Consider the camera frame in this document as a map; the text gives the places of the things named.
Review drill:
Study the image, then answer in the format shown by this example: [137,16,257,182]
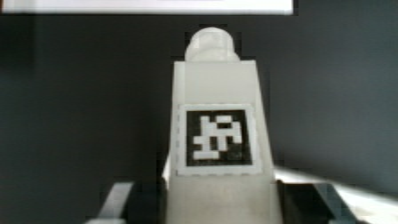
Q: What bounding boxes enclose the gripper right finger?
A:
[314,183,369,224]

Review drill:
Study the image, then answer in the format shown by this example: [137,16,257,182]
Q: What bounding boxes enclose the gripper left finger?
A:
[87,182,135,224]

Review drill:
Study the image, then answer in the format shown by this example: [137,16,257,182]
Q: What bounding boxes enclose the white table leg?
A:
[163,27,282,224]

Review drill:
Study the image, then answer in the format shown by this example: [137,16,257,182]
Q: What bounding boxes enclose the white marker sheet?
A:
[0,0,295,15]

